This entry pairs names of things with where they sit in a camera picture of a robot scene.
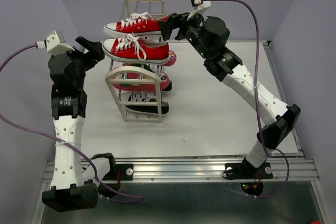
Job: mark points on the aluminium mounting rail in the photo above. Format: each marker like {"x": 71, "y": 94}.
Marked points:
{"x": 204, "y": 170}

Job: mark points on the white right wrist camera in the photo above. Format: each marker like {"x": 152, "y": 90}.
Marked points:
{"x": 200, "y": 7}

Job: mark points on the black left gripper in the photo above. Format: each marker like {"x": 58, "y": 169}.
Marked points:
{"x": 95, "y": 50}

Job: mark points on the pink flip-flop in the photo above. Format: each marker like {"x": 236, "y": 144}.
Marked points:
{"x": 135, "y": 76}
{"x": 172, "y": 59}

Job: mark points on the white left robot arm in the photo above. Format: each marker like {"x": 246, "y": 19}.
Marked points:
{"x": 69, "y": 190}

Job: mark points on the beige chrome shoe shelf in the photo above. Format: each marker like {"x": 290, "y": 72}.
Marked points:
{"x": 123, "y": 98}

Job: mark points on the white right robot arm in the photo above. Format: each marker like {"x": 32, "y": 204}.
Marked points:
{"x": 278, "y": 117}

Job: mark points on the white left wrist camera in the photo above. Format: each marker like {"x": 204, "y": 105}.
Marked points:
{"x": 54, "y": 43}

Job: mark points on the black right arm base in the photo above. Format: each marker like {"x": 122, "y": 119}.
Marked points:
{"x": 251, "y": 177}

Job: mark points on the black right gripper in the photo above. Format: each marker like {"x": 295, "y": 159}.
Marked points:
{"x": 176, "y": 20}

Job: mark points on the black sneaker white laces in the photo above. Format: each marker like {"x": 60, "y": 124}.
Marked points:
{"x": 147, "y": 109}

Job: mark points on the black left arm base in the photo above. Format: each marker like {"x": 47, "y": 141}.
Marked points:
{"x": 110, "y": 171}

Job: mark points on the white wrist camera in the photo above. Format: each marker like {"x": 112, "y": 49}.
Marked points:
{"x": 54, "y": 43}
{"x": 200, "y": 7}

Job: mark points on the red sneaker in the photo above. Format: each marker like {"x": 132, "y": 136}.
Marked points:
{"x": 139, "y": 24}
{"x": 131, "y": 49}

